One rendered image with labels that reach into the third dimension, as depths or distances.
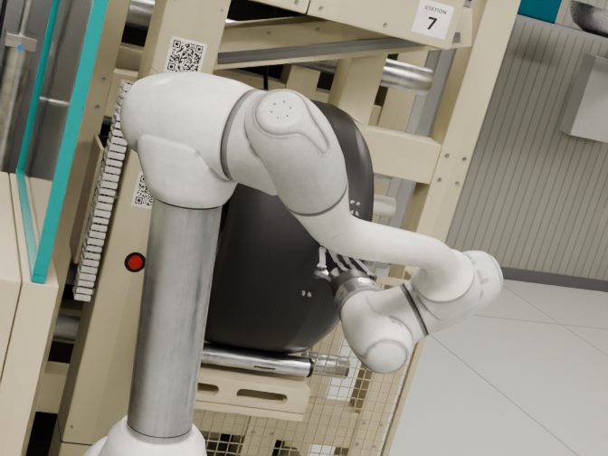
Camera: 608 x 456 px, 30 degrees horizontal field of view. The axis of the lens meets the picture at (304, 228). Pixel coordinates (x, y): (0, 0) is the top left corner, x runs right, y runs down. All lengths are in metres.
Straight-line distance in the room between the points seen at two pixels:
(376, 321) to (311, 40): 1.06
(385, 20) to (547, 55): 4.67
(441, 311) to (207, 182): 0.56
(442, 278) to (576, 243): 6.09
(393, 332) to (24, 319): 0.64
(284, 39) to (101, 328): 0.84
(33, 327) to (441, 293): 0.70
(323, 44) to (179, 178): 1.32
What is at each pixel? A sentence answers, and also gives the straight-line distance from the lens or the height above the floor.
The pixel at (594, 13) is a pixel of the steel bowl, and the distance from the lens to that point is 6.77.
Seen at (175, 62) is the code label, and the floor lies 1.50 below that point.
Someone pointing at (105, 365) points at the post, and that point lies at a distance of 2.53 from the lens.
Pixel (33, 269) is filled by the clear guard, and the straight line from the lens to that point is 1.59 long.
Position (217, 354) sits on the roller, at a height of 0.91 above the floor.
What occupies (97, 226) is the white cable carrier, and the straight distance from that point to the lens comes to 2.42.
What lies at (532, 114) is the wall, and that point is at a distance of 7.40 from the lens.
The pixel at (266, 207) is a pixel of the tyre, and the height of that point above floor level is 1.28.
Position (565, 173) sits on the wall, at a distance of 7.70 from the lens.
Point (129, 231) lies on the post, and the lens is 2.42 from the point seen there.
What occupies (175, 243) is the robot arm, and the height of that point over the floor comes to 1.36.
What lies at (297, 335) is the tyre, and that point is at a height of 1.01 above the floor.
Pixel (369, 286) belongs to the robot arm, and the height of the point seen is 1.25.
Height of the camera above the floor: 1.81
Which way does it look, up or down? 14 degrees down
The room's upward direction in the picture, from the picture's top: 16 degrees clockwise
